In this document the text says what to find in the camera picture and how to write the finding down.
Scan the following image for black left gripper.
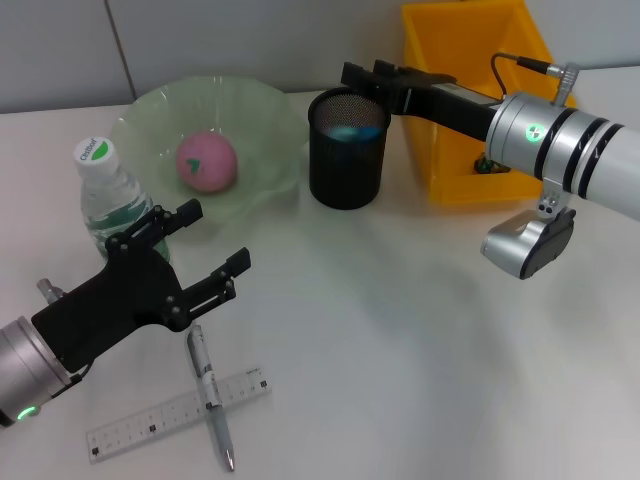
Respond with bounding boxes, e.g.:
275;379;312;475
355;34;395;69
30;198;253;375

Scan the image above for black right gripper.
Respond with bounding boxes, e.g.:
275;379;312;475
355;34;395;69
340;59;502;144

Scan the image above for blue scissors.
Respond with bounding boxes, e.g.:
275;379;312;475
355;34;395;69
328;123;385;144

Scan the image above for pink peach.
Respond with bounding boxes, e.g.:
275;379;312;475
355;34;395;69
174;130;239;195

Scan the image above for clear green-label water bottle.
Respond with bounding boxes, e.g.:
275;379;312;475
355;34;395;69
72;135;171;266

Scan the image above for green plastic wrapper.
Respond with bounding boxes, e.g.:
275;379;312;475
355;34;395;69
473;154;511;175

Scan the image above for clear plastic ruler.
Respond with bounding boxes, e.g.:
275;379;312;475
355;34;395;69
85;367;274;465

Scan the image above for black mesh pen holder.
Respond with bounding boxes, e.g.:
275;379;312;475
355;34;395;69
307;87;392;211

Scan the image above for translucent green fruit plate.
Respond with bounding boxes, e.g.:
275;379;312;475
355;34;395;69
109;74;310;246

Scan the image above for grey white pen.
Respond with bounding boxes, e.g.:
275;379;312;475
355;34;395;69
186;324;236;472

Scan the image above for yellow plastic bin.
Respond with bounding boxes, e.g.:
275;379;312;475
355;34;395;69
400;0;576;205

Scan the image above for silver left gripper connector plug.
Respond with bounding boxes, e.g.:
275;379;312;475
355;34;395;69
36;278;64;304

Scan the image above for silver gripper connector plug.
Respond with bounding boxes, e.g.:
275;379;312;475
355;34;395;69
36;278;64;304
546;60;581;107

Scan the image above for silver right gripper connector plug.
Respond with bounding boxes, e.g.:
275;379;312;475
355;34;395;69
546;60;581;107

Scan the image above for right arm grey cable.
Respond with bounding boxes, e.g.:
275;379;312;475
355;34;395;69
490;52;551;101

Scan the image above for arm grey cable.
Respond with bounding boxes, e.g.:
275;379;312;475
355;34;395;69
490;52;551;101
62;363;95;389

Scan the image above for left arm grey cable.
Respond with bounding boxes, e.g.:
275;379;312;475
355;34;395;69
62;363;95;389

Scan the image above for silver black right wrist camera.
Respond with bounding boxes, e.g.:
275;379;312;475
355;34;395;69
480;208;577;281

